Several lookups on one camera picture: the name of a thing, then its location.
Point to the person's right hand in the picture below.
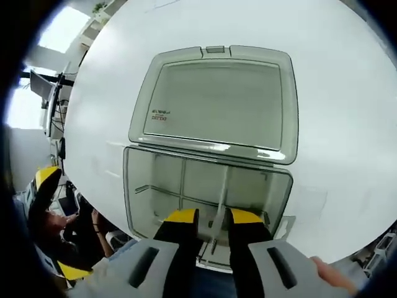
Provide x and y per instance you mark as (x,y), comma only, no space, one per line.
(333,277)

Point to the grey monitor on stand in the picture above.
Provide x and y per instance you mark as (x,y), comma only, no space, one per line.
(40,83)

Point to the person's blue jeans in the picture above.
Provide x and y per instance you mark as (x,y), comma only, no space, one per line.
(214,284)

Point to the person's left hand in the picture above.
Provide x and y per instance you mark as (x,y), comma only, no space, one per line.
(60,223)

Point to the grey transparent guide fixture box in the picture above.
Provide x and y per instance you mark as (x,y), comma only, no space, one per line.
(217,99)

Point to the black monitor stand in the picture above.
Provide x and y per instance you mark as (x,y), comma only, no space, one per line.
(57,93)

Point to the white storage rack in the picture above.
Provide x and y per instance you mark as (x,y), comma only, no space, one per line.
(380,248)

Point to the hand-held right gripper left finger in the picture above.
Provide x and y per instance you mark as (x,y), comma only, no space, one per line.
(175,231)

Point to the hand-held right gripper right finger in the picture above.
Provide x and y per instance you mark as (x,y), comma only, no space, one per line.
(245,231)

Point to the potted plant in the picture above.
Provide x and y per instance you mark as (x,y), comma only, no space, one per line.
(100,7)

